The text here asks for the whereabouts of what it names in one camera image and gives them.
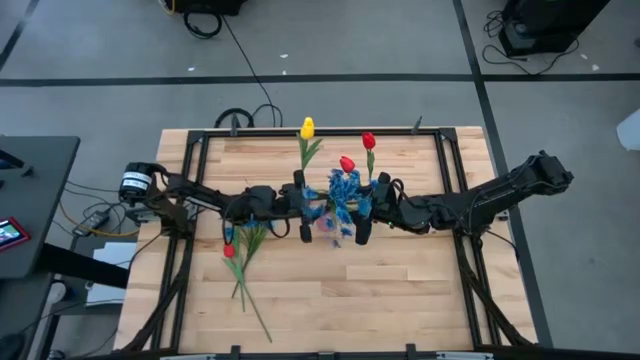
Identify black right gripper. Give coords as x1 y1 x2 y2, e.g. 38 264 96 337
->
353 171 408 247

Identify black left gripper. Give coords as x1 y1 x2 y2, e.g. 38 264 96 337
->
276 169 315 246

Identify pink glass vase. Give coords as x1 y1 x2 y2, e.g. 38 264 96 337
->
315 212 339 234

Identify teal glass vase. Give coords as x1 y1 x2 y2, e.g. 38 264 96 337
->
357 192 376 217

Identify white paper sheets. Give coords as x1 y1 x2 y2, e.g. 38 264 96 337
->
84 241 139 308

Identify black power adapter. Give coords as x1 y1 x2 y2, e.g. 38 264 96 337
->
71 209 112 238

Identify black equipment box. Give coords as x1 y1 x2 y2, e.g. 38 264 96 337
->
169 0 249 16

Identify black computer tower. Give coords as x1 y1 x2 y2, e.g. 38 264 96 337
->
498 0 612 58

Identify black side desk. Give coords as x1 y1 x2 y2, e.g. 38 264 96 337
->
0 134 82 281

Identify tablet in red case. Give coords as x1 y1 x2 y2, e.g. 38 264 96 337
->
0 216 32 253

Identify black aluminium table frame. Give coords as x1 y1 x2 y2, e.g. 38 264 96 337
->
117 126 539 360

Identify long black floor cable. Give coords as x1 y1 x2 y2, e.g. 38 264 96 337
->
213 14 285 130

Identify coiled black cable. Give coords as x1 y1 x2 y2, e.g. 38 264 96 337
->
181 11 224 41

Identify yellow cable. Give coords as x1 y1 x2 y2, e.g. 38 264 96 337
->
58 199 142 240

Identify black tower cables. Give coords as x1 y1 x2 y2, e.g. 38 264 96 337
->
481 8 582 77

